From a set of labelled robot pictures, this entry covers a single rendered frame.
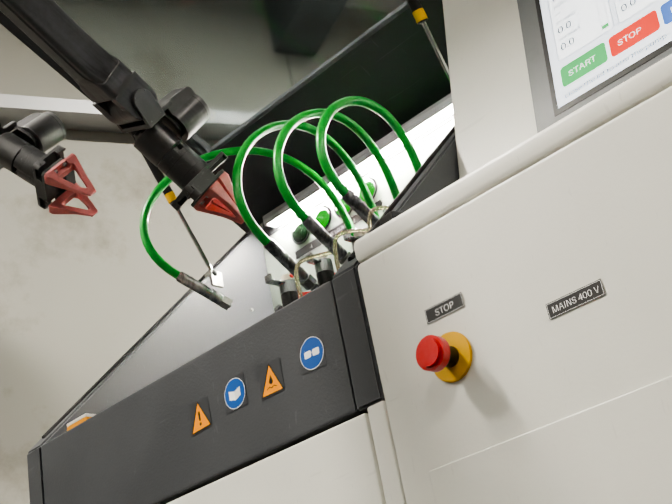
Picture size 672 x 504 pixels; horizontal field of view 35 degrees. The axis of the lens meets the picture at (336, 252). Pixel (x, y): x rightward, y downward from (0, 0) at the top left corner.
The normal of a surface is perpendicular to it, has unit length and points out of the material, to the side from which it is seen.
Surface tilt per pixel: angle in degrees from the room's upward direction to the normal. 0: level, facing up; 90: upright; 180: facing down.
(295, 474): 90
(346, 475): 90
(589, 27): 76
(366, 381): 90
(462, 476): 90
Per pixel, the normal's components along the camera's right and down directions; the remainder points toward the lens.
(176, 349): 0.70, -0.41
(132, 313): 0.38, -0.45
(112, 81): 0.66, 0.02
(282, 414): -0.69, -0.18
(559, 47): -0.72, -0.40
